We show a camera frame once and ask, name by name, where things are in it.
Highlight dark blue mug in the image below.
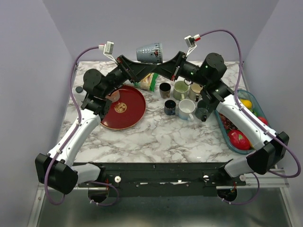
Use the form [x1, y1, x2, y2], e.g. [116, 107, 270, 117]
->
[164, 100, 176, 115]

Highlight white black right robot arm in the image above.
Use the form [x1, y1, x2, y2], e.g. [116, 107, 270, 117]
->
[155, 52, 289, 185]

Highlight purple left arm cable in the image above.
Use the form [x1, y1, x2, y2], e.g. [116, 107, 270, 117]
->
[44, 46, 102, 205]

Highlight dark grey mug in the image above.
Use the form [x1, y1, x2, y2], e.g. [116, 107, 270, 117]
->
[195, 100, 213, 122]

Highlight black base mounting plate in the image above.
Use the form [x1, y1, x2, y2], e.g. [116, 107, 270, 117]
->
[73, 162, 247, 198]

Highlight light blue white mug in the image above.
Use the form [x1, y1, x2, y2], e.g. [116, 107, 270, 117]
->
[178, 99, 196, 122]

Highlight white bottle grey cap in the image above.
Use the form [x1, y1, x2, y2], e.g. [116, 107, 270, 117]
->
[75, 86, 83, 94]

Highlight yellow toy lemon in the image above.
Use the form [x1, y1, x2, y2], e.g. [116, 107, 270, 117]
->
[240, 99, 252, 109]

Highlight dark toy grapes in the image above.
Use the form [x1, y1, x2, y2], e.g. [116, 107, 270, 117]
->
[219, 113, 237, 131]

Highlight grey blue mug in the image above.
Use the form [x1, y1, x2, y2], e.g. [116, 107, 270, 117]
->
[136, 43, 163, 64]

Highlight pink upside-down mug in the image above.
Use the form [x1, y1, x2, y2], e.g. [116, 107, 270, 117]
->
[106, 90, 120, 103]

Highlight light green mug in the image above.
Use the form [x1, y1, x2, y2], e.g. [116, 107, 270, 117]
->
[173, 81, 189, 101]

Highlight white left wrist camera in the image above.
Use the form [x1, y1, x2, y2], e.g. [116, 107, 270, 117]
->
[98, 41, 115, 61]

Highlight cream mug with black rim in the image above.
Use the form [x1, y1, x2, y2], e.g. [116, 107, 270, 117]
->
[188, 83, 203, 102]

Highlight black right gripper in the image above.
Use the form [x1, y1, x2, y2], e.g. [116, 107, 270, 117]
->
[151, 51, 210, 87]

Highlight green chips bag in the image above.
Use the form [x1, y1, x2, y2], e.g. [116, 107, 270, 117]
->
[134, 73, 158, 92]

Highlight red toy dragon fruit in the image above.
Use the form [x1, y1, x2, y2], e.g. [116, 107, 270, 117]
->
[227, 130, 250, 150]

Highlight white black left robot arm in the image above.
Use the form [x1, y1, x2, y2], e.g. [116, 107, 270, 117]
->
[35, 55, 158, 195]

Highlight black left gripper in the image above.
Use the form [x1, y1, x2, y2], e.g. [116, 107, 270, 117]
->
[101, 54, 155, 97]

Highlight red toy apple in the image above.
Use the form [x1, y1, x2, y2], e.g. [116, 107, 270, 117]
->
[258, 116, 268, 125]

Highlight brown striped mug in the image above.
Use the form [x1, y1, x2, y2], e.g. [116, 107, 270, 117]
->
[159, 82, 171, 98]

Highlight red round tray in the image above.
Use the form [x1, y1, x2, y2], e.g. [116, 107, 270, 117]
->
[101, 85, 146, 130]

